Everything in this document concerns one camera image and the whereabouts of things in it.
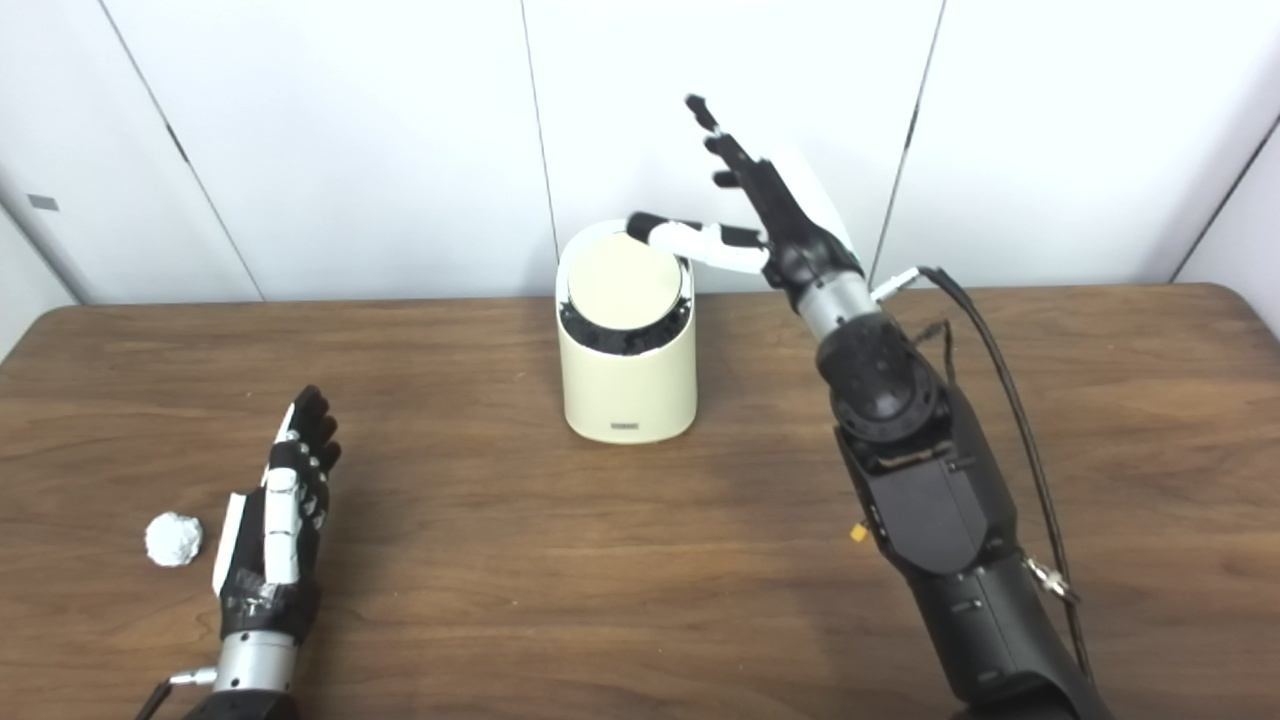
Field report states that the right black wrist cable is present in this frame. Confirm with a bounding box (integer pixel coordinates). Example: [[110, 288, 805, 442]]
[[870, 265, 1096, 681]]

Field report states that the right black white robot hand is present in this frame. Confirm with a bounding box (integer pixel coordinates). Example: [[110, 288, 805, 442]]
[[626, 94, 866, 301]]

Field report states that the black bin liner bag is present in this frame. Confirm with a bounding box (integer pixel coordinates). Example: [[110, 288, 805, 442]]
[[559, 262, 693, 357]]

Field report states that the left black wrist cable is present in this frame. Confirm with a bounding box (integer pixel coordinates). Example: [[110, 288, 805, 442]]
[[135, 668, 219, 720]]

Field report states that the white paper ball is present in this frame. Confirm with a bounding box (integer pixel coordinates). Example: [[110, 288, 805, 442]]
[[144, 512, 203, 568]]

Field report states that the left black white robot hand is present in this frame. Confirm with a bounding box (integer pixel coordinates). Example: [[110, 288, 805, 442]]
[[212, 385, 342, 641]]

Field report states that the cream-colored bin body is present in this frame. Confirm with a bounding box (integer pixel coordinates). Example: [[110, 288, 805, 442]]
[[555, 222, 698, 445]]

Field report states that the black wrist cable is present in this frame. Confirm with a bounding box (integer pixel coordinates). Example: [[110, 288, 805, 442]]
[[870, 265, 1096, 681], [135, 668, 219, 720]]

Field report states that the cream round bin lid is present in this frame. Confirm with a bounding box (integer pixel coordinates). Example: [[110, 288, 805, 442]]
[[566, 232, 685, 331]]

